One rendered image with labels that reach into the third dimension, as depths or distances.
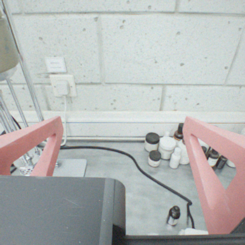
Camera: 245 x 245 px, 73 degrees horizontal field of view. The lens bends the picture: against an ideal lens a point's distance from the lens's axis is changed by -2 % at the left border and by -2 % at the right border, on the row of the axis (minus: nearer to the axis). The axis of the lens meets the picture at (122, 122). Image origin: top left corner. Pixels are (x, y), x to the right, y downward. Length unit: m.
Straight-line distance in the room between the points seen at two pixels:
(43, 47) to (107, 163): 0.44
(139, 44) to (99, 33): 0.13
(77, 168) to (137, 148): 0.24
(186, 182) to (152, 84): 0.36
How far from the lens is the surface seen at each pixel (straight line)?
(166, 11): 0.59
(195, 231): 0.44
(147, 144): 0.65
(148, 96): 0.65
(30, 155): 0.46
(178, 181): 0.61
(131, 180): 0.58
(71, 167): 0.63
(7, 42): 0.33
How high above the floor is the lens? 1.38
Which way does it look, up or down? 36 degrees down
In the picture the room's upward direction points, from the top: straight up
